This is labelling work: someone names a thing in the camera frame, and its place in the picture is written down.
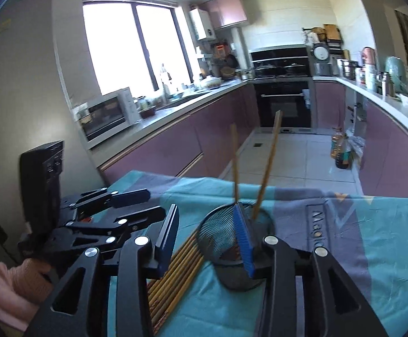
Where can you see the bunch of wooden chopsticks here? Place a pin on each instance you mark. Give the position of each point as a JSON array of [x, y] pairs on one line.
[[176, 281]]

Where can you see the blue hand towel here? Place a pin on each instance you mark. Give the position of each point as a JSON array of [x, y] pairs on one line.
[[306, 99]]

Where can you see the teal and grey printed tablecloth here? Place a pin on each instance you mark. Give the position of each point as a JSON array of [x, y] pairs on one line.
[[330, 288]]

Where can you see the dark sauce bottle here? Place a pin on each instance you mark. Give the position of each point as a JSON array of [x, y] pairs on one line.
[[343, 158]]

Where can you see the black built-in oven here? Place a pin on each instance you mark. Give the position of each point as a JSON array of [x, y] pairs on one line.
[[281, 105]]

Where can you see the grey rice cooker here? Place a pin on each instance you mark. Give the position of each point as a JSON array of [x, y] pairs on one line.
[[321, 61]]

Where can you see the hanging pans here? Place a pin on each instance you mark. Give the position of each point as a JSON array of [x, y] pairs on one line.
[[229, 65]]

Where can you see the kitchen window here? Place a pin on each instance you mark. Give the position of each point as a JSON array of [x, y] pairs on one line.
[[119, 45]]

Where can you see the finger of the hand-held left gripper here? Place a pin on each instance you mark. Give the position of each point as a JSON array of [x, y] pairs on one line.
[[144, 217], [130, 198]]

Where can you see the white casserole dish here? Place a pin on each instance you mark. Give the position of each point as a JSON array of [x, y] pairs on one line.
[[211, 82]]

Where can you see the person's left forearm pink sleeve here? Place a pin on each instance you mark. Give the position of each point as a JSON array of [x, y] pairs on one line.
[[4, 288]]

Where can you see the grey refrigerator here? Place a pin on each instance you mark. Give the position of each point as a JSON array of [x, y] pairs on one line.
[[14, 94]]

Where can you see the white toaster oven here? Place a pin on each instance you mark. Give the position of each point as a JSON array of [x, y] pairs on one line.
[[105, 116]]

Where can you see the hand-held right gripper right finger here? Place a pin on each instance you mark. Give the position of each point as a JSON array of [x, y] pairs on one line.
[[244, 242]]

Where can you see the black range hood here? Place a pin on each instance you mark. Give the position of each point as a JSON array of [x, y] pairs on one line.
[[279, 56]]

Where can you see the pink kitchen base cabinets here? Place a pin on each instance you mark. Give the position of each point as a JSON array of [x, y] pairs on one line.
[[386, 147], [176, 140]]

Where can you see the dark red bowl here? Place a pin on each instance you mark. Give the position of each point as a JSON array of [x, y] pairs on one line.
[[148, 112]]

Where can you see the black mesh utensil holder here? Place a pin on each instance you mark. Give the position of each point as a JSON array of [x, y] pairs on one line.
[[218, 238]]

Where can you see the yellow cooking oil bottle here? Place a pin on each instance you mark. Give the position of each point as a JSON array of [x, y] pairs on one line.
[[336, 145]]

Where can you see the pink kettle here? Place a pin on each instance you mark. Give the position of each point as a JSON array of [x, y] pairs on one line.
[[369, 56]]

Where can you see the pale green appliance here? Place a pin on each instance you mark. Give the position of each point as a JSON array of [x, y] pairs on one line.
[[397, 75]]

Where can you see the white wall water heater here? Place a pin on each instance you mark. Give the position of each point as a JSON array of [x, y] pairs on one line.
[[202, 24]]

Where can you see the pink wall cabinet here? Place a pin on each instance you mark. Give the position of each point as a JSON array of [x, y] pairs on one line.
[[226, 10]]

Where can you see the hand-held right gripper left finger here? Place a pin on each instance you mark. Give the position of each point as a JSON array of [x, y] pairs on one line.
[[167, 245]]

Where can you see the stainless steel pot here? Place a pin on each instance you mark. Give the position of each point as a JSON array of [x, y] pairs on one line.
[[348, 69]]

